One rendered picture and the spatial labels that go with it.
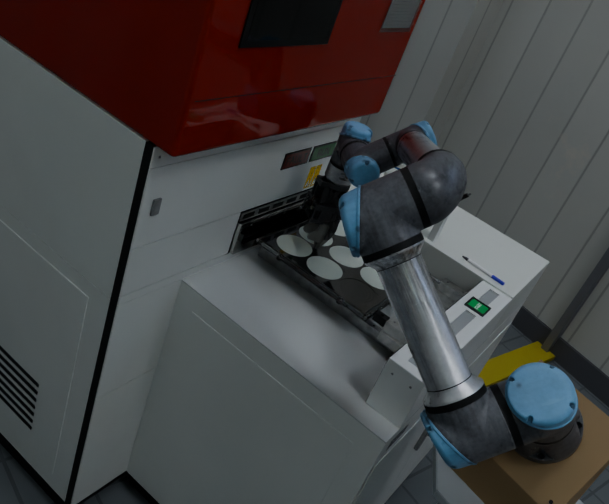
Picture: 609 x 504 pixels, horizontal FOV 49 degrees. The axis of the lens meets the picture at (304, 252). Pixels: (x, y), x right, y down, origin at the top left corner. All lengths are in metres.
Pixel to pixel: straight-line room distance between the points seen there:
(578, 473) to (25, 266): 1.33
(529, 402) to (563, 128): 2.52
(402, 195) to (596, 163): 2.44
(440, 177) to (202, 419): 0.96
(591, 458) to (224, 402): 0.84
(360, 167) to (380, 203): 0.38
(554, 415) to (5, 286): 1.36
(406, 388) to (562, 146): 2.34
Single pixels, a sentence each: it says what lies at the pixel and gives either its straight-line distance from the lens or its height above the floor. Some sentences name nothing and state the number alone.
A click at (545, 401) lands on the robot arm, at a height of 1.16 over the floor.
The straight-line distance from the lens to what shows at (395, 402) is 1.50.
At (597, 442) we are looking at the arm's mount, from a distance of 1.45.
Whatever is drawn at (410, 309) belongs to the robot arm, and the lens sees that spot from 1.19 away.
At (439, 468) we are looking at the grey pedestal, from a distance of 1.50.
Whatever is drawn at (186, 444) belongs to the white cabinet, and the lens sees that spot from 1.91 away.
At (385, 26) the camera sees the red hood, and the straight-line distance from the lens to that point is 1.74.
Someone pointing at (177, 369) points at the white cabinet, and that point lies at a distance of 1.80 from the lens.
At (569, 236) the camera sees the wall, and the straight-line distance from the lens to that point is 3.62.
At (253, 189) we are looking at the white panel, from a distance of 1.69.
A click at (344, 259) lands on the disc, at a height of 0.90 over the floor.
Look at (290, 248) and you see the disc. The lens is 1.78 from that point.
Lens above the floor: 1.80
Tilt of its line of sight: 30 degrees down
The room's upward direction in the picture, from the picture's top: 22 degrees clockwise
